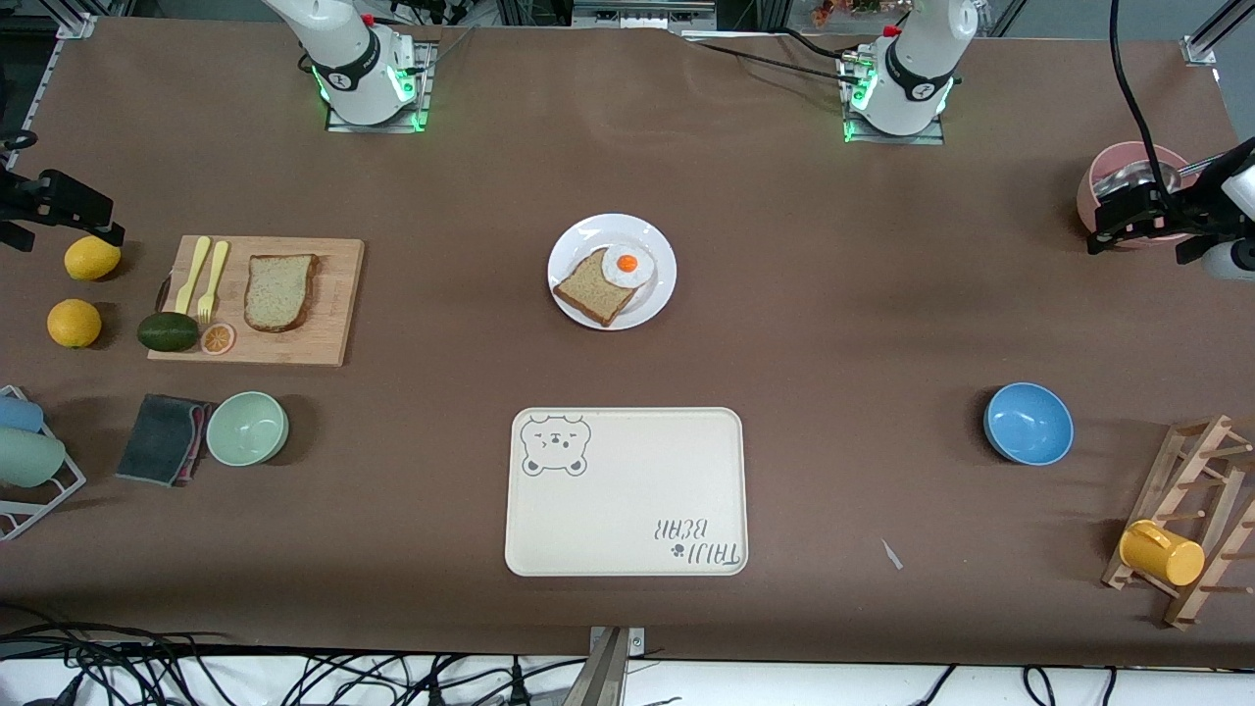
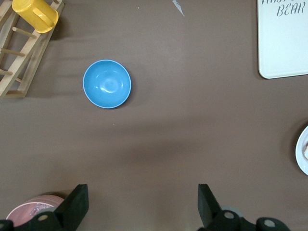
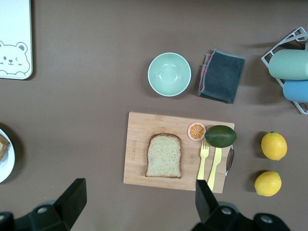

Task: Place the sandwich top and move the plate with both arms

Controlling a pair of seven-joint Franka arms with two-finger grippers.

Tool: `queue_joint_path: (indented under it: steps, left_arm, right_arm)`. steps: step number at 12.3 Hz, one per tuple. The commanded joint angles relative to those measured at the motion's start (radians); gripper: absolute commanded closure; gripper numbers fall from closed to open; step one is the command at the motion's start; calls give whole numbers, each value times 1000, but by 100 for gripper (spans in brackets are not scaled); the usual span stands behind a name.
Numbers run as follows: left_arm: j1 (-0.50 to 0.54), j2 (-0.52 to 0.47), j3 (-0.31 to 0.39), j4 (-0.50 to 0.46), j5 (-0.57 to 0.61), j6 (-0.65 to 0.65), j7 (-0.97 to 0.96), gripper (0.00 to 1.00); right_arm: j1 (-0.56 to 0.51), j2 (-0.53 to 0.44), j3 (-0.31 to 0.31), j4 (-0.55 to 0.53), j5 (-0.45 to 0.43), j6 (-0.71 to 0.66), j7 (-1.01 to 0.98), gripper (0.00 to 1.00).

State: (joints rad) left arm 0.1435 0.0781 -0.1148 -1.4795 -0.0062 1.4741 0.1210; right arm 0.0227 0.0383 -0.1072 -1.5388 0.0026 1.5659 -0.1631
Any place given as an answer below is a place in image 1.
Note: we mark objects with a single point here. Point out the round yellow orange fruit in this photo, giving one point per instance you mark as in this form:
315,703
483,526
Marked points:
75,324

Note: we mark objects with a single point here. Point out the metal table edge bracket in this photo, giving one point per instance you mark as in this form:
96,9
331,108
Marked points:
610,677

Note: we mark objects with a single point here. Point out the white round plate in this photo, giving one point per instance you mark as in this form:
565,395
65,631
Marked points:
652,299

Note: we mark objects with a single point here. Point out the yellow mug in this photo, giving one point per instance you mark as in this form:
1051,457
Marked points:
1162,555

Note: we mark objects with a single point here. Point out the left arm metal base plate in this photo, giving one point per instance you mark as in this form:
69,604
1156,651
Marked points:
897,139

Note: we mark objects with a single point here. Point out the metal table corner bracket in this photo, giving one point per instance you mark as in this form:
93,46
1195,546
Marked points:
76,26
1200,51

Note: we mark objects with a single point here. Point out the yellow plastic knife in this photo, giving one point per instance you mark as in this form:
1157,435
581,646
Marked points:
193,275

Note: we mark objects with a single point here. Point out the wooden cutting board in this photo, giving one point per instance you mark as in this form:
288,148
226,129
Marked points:
333,324

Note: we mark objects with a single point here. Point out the light blue cup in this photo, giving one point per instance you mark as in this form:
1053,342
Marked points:
18,414

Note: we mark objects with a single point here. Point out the bread slice sandwich lid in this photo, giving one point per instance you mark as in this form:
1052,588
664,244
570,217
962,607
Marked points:
279,294

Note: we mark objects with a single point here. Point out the yellow plastic fork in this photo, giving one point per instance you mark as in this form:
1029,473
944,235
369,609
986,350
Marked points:
215,275

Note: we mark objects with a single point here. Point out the pale green bowl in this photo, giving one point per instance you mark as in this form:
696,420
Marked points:
247,429

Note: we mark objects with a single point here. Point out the beige bear print tray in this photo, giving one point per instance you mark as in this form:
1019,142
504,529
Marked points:
627,510

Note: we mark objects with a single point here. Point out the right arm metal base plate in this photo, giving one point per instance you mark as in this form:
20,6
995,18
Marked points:
377,128

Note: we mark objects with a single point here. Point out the yellow oval lemon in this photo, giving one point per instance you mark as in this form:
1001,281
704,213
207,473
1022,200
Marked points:
92,258

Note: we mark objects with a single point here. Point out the dark grey folded cloth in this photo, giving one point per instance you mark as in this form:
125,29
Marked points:
159,439

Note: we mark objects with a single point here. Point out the pink bowl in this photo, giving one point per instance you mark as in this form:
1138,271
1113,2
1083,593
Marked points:
1137,149

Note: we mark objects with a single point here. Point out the blue bowl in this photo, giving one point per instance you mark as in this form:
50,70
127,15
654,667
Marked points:
1029,424

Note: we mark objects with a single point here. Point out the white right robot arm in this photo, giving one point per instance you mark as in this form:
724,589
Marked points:
343,59

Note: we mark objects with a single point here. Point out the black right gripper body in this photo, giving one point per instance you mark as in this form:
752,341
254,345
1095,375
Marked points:
27,194

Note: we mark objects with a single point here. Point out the dark green avocado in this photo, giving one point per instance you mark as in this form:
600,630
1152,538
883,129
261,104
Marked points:
168,332

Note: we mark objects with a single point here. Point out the orange slice toy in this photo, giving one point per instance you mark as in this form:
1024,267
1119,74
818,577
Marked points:
218,339

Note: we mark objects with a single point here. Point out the small grey tape scrap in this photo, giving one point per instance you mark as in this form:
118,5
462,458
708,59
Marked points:
891,555

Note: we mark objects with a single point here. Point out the aluminium frame beam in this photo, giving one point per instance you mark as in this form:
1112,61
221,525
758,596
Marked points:
642,15

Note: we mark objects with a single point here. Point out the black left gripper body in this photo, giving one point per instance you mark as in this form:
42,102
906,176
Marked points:
1179,209

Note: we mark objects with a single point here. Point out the pale green cup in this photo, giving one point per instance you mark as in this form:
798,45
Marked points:
27,459

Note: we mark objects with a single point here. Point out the fried egg toy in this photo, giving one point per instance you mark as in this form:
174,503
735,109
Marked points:
627,263

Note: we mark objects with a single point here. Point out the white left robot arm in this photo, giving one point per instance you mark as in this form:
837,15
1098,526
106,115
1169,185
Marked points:
917,78

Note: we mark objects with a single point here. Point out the bread slice under egg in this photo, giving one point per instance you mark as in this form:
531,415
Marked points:
588,289

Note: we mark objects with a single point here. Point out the metal spoon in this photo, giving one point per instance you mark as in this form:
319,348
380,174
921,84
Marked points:
1137,175

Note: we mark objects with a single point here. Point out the wooden peg drying rack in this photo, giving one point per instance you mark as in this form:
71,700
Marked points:
1211,461

